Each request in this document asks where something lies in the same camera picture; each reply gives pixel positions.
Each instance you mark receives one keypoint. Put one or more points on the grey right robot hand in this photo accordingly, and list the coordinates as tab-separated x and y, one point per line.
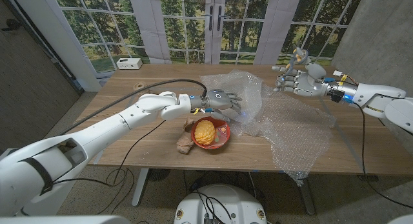
309	83

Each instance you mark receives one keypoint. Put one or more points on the black round ribbed object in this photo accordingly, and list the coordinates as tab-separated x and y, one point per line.
158	174

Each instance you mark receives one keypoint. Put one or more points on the yellow textured toy fruit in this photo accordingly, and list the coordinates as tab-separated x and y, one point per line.
204	132

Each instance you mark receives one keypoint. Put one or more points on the black wall hook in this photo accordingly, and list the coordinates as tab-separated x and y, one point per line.
13	23

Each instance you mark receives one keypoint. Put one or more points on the clear bubble wrap sheet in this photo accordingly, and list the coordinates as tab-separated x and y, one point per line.
284	120

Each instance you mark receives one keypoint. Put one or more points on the brown twine spool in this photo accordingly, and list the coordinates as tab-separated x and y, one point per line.
139	86

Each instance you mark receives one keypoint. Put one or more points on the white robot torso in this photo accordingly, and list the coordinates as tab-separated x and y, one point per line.
245	204

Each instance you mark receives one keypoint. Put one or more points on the white power strip box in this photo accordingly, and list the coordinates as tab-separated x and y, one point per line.
129	63

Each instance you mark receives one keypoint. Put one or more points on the red bowl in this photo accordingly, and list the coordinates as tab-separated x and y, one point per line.
225	139

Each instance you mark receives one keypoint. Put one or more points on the printed forest window backdrop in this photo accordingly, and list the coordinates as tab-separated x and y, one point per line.
106	24

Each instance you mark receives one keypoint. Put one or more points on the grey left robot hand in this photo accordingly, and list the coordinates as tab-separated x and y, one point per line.
219	101

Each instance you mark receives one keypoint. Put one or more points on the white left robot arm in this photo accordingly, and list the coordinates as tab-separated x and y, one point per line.
96	137

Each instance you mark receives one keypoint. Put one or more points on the grey table leg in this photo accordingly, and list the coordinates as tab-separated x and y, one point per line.
308	198

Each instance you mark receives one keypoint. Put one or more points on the black flat floor plate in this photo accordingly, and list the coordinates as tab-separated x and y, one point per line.
368	178

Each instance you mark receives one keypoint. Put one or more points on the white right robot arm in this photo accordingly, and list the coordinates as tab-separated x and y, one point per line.
377	95

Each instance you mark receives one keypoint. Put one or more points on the white table leg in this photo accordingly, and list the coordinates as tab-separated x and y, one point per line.
139	188

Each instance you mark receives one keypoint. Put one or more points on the small wrapped candy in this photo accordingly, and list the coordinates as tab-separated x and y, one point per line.
222	130

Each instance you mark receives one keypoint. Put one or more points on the crumpled beige cloth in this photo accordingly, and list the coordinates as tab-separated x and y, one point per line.
185	141

